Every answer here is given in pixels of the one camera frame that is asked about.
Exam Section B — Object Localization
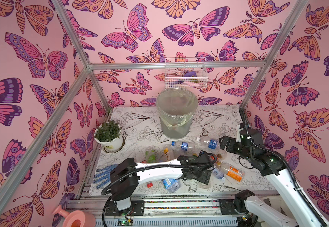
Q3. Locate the clear bottle blue label large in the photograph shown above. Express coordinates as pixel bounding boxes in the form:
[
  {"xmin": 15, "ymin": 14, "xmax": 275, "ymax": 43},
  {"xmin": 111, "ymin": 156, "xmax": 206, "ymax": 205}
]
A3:
[{"xmin": 162, "ymin": 178, "xmax": 181, "ymax": 194}]

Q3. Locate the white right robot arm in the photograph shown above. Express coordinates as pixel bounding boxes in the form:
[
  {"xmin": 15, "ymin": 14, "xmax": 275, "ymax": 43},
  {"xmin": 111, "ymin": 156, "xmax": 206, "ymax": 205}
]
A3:
[{"xmin": 219, "ymin": 123, "xmax": 329, "ymax": 227}]

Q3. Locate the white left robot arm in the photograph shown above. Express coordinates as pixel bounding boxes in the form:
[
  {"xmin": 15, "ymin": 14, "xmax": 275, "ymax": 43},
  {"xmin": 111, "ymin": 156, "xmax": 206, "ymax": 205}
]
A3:
[{"xmin": 101, "ymin": 151, "xmax": 217, "ymax": 211}]

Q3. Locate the grey mesh waste bin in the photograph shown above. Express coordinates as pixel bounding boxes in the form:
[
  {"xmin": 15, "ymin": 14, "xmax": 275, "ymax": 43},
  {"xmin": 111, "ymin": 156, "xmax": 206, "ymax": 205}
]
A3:
[{"xmin": 156, "ymin": 89, "xmax": 198, "ymax": 140}]

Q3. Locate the orange label bottle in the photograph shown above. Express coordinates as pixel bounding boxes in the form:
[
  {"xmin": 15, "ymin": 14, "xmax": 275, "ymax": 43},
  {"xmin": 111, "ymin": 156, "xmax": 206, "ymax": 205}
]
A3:
[{"xmin": 217, "ymin": 162, "xmax": 244, "ymax": 182}]

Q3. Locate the far blue label bottle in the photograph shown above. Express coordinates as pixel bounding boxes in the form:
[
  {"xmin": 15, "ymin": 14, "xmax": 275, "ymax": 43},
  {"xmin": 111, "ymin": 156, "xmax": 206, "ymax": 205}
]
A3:
[{"xmin": 171, "ymin": 141, "xmax": 197, "ymax": 152}]

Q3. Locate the yellow label small bottle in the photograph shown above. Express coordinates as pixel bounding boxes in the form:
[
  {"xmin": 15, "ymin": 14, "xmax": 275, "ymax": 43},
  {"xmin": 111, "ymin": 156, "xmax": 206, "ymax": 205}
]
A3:
[{"xmin": 163, "ymin": 145, "xmax": 174, "ymax": 161}]

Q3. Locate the light green label bottle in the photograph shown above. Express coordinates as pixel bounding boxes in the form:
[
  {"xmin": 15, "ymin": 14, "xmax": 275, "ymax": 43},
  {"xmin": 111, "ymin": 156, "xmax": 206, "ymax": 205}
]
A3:
[{"xmin": 145, "ymin": 150, "xmax": 156, "ymax": 164}]

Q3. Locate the blue dotted work glove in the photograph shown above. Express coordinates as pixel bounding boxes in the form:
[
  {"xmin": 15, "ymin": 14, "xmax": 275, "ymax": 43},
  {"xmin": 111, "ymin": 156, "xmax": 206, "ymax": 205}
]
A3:
[{"xmin": 93, "ymin": 164, "xmax": 119, "ymax": 189}]

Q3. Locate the potted green plant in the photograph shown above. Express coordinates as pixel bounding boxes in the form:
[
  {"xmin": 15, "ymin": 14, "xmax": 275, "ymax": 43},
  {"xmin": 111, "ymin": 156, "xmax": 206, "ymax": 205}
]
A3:
[{"xmin": 94, "ymin": 121, "xmax": 125, "ymax": 153}]

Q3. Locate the pink watering can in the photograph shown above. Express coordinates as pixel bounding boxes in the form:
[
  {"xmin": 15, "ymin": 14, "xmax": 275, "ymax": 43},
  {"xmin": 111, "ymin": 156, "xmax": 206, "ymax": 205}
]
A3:
[{"xmin": 52, "ymin": 205, "xmax": 96, "ymax": 227}]

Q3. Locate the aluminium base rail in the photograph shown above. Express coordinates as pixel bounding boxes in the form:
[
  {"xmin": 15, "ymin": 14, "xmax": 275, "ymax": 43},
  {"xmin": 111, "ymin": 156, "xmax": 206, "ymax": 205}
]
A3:
[{"xmin": 67, "ymin": 192, "xmax": 256, "ymax": 227}]

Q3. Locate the white wire wall basket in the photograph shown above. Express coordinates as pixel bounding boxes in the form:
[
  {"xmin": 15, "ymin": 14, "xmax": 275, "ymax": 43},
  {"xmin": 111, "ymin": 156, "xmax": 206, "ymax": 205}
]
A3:
[{"xmin": 163, "ymin": 61, "xmax": 208, "ymax": 89}]

